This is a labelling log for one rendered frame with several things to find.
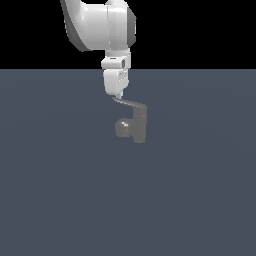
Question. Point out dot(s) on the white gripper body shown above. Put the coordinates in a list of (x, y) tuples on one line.
[(113, 78)]

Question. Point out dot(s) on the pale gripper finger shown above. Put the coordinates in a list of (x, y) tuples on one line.
[(120, 94)]

